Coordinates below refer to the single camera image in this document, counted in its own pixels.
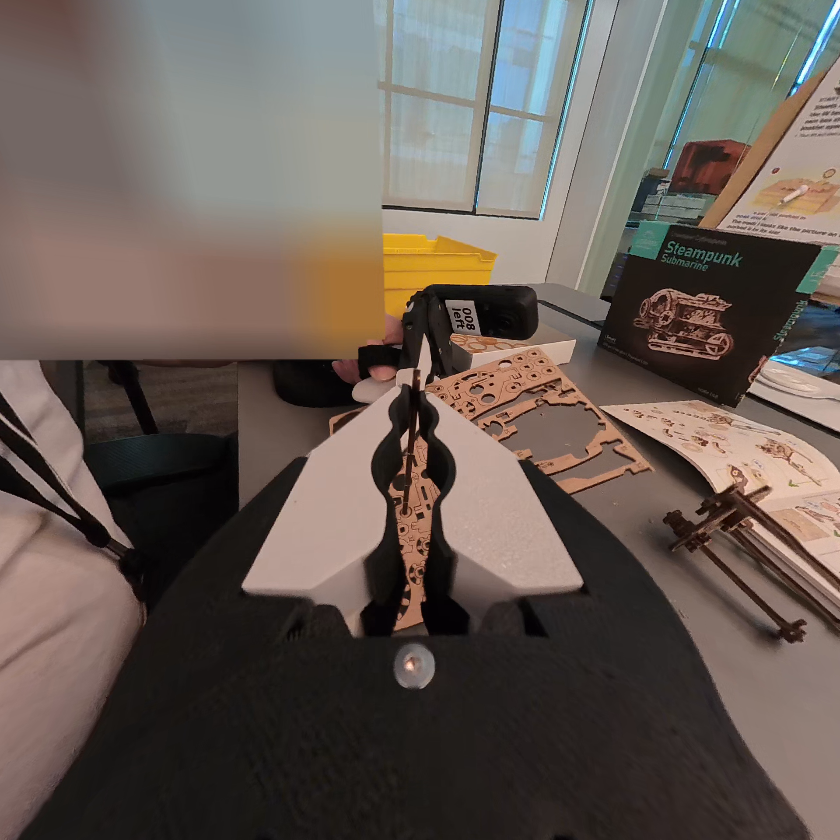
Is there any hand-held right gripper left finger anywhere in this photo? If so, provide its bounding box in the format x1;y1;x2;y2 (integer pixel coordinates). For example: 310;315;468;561
241;386;412;637

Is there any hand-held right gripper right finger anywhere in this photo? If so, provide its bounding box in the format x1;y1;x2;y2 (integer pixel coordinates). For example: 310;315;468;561
417;386;586;636

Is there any thin dark wooden model piece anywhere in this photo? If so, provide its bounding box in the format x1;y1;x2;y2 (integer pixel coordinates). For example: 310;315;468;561
400;369;423;517

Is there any laser-cut wooden parts sheet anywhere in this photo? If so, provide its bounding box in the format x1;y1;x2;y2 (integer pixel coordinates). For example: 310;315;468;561
328;357;655;634

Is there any black model kit box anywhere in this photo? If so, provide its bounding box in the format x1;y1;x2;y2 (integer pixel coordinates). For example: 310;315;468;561
597;222;840;409

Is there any person's left hand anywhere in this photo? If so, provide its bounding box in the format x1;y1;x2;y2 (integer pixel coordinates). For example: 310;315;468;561
331;314;405;385

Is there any white cardboard box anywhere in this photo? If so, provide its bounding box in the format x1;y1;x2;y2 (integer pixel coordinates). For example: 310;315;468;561
451;331;578;370

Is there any yellow plastic bin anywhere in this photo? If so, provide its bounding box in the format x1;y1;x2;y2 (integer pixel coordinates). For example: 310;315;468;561
383;233;497;317

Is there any dark chair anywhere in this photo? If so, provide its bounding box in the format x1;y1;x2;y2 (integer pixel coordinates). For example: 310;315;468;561
85;360;241;503

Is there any window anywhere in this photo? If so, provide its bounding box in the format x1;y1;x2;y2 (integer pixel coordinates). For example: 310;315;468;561
381;0;595;221

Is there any instruction booklet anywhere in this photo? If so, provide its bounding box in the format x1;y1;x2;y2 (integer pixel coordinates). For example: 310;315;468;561
600;399;840;621

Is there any person's white shirt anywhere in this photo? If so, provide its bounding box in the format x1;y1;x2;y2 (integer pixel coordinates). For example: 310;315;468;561
0;361;149;840

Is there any clear plastic packaging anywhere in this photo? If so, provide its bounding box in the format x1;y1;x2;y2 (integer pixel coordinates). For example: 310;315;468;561
748;354;840;416

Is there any printed instruction poster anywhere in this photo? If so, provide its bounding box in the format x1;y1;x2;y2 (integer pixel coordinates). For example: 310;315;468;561
699;64;840;248

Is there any dark wooden model frame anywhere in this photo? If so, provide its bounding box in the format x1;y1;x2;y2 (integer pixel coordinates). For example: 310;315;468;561
661;484;809;645

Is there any black lanyard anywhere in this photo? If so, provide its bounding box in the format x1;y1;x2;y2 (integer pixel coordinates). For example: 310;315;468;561
0;392;147;599

